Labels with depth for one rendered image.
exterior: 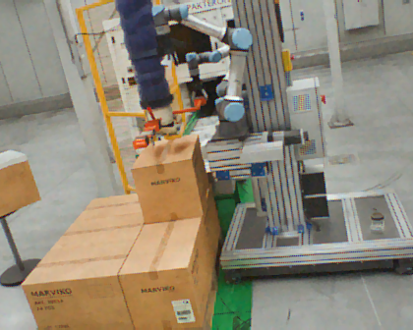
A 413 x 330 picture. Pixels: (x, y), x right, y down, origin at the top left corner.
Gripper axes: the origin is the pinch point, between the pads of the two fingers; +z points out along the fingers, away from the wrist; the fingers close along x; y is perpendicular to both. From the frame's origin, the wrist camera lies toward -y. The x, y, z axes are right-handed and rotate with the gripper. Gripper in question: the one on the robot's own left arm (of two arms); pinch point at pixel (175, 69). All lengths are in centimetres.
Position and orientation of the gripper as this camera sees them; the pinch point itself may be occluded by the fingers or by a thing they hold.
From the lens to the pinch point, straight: 257.3
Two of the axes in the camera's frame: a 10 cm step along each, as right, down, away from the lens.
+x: -2.0, 3.5, -9.2
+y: -9.6, 1.1, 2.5
